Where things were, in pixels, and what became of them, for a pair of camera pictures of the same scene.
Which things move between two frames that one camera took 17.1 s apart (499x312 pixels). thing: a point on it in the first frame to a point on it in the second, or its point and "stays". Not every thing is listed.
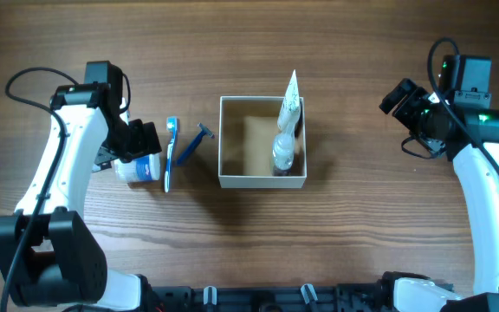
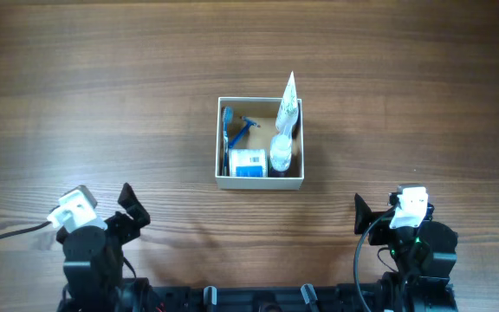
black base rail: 383,296 stays
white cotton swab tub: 141,168 to 247,163
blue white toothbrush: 171,125 to 227,114
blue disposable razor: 189,152 to 247,125
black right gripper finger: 396,94 to 362,215
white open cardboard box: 248,126 stays
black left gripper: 145,140 to 126,199
